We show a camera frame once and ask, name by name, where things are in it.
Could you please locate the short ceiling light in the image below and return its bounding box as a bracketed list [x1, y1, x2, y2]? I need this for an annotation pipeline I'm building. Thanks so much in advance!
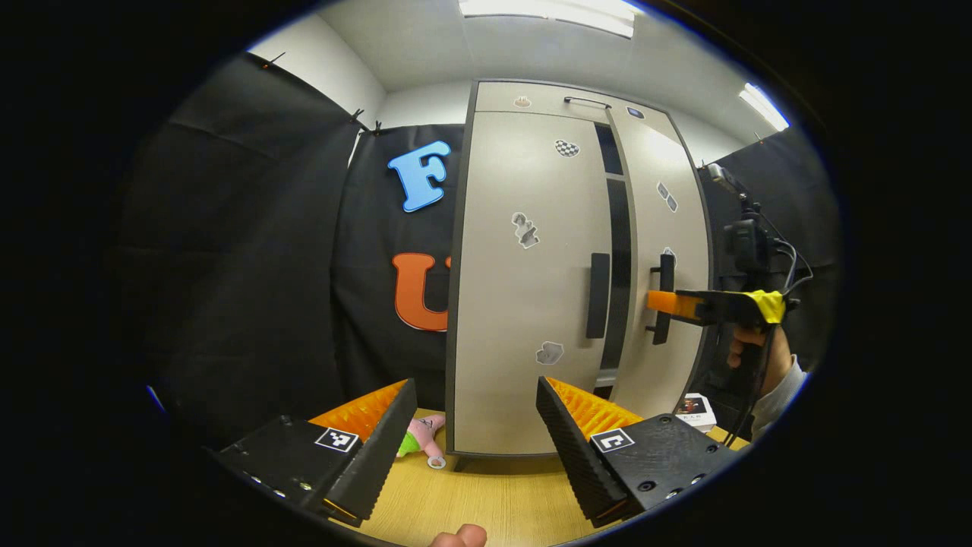
[738, 82, 791, 131]

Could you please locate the long ceiling light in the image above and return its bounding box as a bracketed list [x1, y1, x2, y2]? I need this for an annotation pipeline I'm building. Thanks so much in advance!
[458, 0, 637, 39]

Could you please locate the grey cabinet door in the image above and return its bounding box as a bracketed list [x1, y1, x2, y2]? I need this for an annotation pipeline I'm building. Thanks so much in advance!
[453, 112, 617, 455]
[607, 114, 711, 419]

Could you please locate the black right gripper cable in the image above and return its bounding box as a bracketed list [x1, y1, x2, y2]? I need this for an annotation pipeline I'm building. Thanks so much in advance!
[725, 217, 815, 447]

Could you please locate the grey double-door shoe cabinet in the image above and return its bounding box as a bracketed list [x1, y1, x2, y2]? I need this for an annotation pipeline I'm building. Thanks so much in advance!
[445, 80, 718, 472]

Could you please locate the grey cabinet drawer front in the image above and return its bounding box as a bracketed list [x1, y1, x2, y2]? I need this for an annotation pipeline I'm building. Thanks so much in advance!
[475, 81, 677, 141]

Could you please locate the pink and green plush toy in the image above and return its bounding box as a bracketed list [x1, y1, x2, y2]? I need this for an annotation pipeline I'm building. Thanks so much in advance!
[396, 414, 449, 470]

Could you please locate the small white box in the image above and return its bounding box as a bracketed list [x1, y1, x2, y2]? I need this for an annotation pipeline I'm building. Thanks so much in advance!
[674, 393, 718, 434]

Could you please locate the black backdrop cloth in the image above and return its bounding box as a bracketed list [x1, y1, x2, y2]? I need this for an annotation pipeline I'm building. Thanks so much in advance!
[114, 53, 844, 449]

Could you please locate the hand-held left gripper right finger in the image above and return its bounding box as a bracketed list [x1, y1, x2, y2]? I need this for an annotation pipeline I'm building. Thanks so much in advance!
[536, 376, 741, 529]

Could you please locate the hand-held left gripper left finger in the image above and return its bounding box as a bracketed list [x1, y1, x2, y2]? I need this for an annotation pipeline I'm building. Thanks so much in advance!
[213, 378, 418, 529]

